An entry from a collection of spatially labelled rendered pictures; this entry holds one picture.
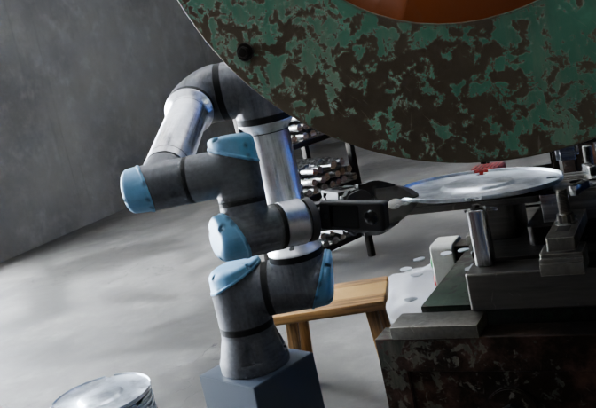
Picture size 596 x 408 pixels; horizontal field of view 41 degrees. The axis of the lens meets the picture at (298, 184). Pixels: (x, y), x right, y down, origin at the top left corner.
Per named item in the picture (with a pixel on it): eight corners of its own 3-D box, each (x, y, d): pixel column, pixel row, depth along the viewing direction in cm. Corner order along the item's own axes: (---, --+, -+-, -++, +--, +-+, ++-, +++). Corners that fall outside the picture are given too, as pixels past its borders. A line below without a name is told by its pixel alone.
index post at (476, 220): (474, 267, 125) (464, 207, 124) (479, 261, 128) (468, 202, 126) (492, 265, 124) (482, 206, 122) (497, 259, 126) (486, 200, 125)
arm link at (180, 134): (165, 66, 166) (109, 171, 123) (215, 56, 165) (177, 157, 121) (181, 118, 171) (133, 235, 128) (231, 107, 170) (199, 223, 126)
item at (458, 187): (568, 192, 123) (568, 187, 123) (383, 210, 131) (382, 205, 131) (560, 165, 151) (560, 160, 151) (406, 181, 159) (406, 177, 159)
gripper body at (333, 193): (350, 182, 139) (287, 195, 134) (376, 185, 132) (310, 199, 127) (356, 225, 140) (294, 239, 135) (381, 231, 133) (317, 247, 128)
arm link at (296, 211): (286, 204, 125) (294, 255, 126) (312, 199, 127) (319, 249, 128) (267, 200, 131) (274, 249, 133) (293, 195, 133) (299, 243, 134)
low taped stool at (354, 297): (294, 419, 246) (270, 317, 240) (305, 385, 269) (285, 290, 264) (405, 405, 239) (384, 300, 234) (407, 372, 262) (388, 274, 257)
